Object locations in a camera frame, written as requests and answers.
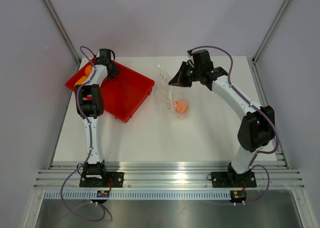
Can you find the aluminium mounting rail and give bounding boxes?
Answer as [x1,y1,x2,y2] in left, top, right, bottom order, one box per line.
[33,151,305,190]

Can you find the left small circuit board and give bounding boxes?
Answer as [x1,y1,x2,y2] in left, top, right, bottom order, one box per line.
[96,190,110,198]

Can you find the aluminium frame post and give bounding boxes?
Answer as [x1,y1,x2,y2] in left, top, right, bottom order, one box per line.
[252,0,293,64]
[42,0,81,65]

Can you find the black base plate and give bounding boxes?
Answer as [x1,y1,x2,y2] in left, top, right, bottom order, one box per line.
[79,172,125,188]
[207,171,257,188]

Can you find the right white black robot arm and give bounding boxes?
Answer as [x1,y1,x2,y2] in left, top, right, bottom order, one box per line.
[169,46,277,188]

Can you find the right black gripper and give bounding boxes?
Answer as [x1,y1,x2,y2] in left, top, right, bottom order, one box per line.
[169,62,202,88]

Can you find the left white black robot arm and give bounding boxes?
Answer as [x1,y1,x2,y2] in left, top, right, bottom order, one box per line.
[75,49,119,188]

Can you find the orange persimmon fruit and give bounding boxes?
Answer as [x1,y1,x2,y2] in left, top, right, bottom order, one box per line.
[84,65,92,77]

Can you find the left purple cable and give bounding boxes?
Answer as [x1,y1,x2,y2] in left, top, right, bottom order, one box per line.
[60,46,116,222]

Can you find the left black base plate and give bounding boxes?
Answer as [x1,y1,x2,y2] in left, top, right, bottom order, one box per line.
[79,172,125,188]

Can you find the yellow orange mango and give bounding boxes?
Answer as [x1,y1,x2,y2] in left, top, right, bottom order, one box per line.
[74,76,87,86]

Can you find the right small circuit board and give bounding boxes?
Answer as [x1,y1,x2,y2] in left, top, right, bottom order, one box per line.
[230,190,247,203]

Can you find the red plastic tray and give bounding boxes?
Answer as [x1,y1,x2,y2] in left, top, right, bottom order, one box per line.
[65,62,155,123]

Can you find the clear dotted zip bag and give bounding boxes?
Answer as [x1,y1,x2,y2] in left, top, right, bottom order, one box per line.
[157,67,190,120]

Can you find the small circuit board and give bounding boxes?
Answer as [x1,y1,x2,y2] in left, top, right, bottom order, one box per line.
[96,190,110,198]
[230,190,247,203]

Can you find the white slotted cable duct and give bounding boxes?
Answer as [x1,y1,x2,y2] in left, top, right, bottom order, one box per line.
[44,189,231,200]

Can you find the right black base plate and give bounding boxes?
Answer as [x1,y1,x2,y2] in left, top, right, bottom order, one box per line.
[207,171,257,188]

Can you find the right aluminium frame post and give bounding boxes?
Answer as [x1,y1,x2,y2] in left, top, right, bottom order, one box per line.
[252,0,293,64]

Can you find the orange round fruit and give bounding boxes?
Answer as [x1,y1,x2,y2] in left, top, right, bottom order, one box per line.
[174,99,189,114]

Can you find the left aluminium frame post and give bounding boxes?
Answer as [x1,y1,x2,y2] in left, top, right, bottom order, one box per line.
[42,0,81,65]

